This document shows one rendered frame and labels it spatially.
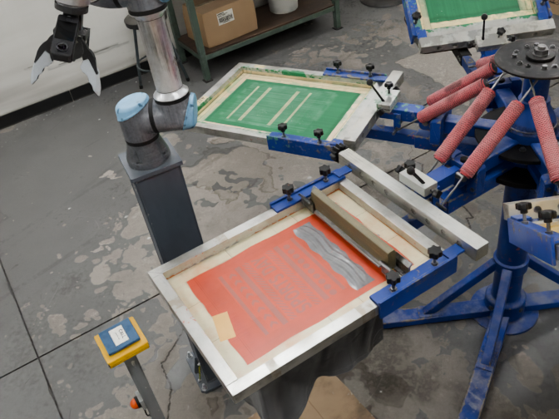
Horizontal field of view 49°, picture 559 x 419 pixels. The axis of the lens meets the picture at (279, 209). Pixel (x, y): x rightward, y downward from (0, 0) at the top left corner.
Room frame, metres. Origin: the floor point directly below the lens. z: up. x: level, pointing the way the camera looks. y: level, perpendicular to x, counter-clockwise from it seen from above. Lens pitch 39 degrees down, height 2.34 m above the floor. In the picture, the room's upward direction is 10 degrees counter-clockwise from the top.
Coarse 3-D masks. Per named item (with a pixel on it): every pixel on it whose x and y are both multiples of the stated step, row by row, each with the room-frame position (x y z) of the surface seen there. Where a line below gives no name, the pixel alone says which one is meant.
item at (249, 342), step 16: (384, 240) 1.45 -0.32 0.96; (352, 256) 1.40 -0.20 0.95; (368, 272) 1.32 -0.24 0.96; (352, 288) 1.26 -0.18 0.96; (368, 288) 1.25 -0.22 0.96; (320, 304) 1.22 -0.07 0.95; (336, 304) 1.21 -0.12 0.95; (240, 320) 1.22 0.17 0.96; (304, 320) 1.17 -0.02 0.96; (320, 320) 1.16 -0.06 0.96; (240, 336) 1.16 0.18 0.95; (256, 336) 1.15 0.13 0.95; (272, 336) 1.14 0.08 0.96; (288, 336) 1.13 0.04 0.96; (240, 352) 1.10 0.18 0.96; (256, 352) 1.09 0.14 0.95
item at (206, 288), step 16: (320, 224) 1.58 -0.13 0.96; (272, 240) 1.54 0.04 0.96; (336, 240) 1.49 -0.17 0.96; (240, 256) 1.50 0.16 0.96; (256, 256) 1.48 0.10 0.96; (320, 256) 1.43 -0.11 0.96; (208, 272) 1.45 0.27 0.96; (224, 272) 1.43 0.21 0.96; (192, 288) 1.38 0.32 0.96; (208, 288) 1.37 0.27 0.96; (224, 288) 1.36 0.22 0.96; (208, 304) 1.30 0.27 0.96; (224, 304) 1.29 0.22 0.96
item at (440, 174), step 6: (438, 168) 1.67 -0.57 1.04; (444, 168) 1.66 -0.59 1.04; (426, 174) 1.65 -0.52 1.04; (432, 174) 1.64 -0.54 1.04; (438, 174) 1.64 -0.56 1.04; (444, 174) 1.63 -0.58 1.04; (450, 174) 1.62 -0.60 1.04; (438, 180) 1.60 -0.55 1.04; (444, 180) 1.61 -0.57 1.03; (450, 180) 1.62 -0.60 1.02; (444, 186) 1.61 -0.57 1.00; (426, 198) 1.57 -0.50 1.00
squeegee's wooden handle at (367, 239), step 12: (312, 192) 1.64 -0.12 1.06; (324, 204) 1.57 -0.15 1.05; (336, 204) 1.55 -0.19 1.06; (336, 216) 1.51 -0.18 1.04; (348, 216) 1.48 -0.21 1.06; (348, 228) 1.46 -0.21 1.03; (360, 228) 1.41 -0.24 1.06; (360, 240) 1.40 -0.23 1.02; (372, 240) 1.35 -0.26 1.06; (372, 252) 1.35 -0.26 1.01; (384, 252) 1.29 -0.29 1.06
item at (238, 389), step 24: (360, 192) 1.68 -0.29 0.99; (264, 216) 1.64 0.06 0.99; (384, 216) 1.53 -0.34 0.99; (216, 240) 1.56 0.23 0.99; (240, 240) 1.57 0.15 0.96; (408, 240) 1.42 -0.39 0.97; (168, 264) 1.48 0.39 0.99; (192, 264) 1.49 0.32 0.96; (168, 288) 1.37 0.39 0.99; (360, 312) 1.14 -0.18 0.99; (192, 336) 1.16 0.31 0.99; (312, 336) 1.08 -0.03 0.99; (336, 336) 1.08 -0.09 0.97; (216, 360) 1.06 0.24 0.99; (288, 360) 1.02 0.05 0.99; (240, 384) 0.97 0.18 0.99; (264, 384) 0.98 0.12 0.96
